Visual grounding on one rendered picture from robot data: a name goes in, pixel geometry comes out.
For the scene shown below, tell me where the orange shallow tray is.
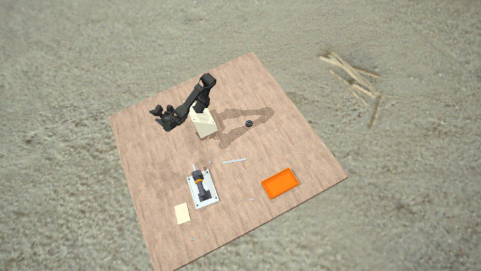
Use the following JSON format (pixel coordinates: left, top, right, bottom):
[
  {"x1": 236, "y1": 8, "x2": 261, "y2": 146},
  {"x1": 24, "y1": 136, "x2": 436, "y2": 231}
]
[{"x1": 261, "y1": 168, "x2": 299, "y2": 200}]

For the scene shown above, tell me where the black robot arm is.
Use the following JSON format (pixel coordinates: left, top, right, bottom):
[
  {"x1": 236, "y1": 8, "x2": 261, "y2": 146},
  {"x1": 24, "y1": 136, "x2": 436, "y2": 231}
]
[{"x1": 162, "y1": 73, "x2": 217, "y2": 132}]

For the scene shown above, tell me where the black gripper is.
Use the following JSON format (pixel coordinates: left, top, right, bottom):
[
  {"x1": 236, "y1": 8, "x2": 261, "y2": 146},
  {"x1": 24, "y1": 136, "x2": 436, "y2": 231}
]
[{"x1": 149, "y1": 105, "x2": 171, "y2": 126}]

